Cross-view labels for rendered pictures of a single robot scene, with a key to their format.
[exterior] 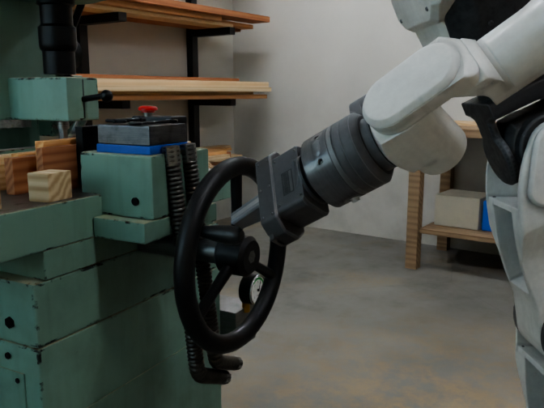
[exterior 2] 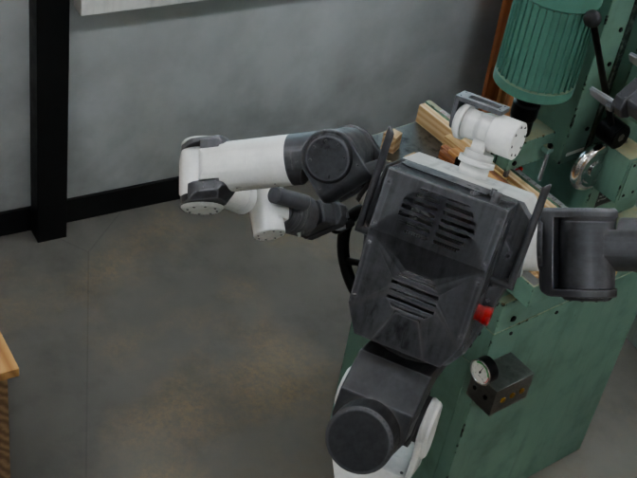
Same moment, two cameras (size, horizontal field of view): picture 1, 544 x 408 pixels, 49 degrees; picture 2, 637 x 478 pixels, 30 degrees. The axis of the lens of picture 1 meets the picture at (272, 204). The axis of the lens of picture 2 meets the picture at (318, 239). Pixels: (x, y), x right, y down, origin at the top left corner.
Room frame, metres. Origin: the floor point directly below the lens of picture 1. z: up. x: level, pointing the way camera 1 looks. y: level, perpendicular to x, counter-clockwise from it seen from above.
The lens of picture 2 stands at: (1.38, -1.92, 2.46)
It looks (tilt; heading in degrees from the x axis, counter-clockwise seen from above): 38 degrees down; 109
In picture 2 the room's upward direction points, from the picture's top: 10 degrees clockwise
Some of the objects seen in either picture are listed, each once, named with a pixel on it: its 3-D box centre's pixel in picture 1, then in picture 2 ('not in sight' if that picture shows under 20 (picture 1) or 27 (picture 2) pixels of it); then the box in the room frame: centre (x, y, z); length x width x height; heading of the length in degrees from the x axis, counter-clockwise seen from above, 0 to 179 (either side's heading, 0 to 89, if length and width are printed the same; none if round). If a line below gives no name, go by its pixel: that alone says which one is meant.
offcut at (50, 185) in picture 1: (50, 185); not in sight; (0.82, 0.31, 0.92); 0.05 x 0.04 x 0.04; 158
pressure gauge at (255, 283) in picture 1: (250, 293); (484, 372); (1.15, 0.04, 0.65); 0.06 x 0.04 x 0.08; 152
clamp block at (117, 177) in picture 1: (146, 179); not in sight; (0.91, 0.19, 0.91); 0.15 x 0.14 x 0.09; 152
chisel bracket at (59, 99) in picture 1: (54, 103); (519, 146); (1.03, 0.37, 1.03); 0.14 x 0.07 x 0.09; 62
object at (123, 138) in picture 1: (149, 131); not in sight; (0.91, 0.19, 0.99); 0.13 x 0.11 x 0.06; 152
